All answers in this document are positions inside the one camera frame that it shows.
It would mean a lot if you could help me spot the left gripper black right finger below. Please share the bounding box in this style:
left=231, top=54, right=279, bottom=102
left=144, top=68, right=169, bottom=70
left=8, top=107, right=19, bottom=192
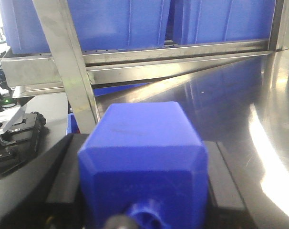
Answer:
left=204, top=141, right=259, bottom=229

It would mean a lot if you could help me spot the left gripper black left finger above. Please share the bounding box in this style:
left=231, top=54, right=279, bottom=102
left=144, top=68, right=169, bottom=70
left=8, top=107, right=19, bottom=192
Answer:
left=0, top=134, right=87, bottom=229

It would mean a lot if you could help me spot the blue bottle-shaped part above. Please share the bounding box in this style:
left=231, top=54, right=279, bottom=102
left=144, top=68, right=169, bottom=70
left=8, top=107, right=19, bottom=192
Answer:
left=78, top=102, right=208, bottom=229

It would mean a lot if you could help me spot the stainless steel shelf rack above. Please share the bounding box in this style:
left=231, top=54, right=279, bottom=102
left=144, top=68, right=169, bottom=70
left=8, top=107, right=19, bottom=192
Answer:
left=1, top=0, right=289, bottom=134

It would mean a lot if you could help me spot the black equipment on floor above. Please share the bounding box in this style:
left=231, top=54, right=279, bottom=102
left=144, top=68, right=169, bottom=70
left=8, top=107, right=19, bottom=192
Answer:
left=0, top=69, right=47, bottom=179

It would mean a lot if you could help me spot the blue bin lower level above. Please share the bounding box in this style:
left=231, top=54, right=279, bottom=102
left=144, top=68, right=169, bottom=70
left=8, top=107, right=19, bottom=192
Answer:
left=66, top=113, right=80, bottom=135

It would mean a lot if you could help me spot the blue plastic bin left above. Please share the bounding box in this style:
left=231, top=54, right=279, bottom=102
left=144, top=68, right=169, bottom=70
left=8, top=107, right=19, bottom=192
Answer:
left=0, top=0, right=171, bottom=54

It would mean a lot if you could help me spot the blue plastic bin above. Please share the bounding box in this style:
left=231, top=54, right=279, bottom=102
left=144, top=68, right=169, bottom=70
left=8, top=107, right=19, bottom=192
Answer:
left=0, top=0, right=171, bottom=54
left=170, top=0, right=276, bottom=45

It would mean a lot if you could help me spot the blue plastic bin middle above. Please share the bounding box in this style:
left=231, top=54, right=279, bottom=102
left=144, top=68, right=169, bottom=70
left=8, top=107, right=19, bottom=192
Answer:
left=170, top=0, right=276, bottom=45

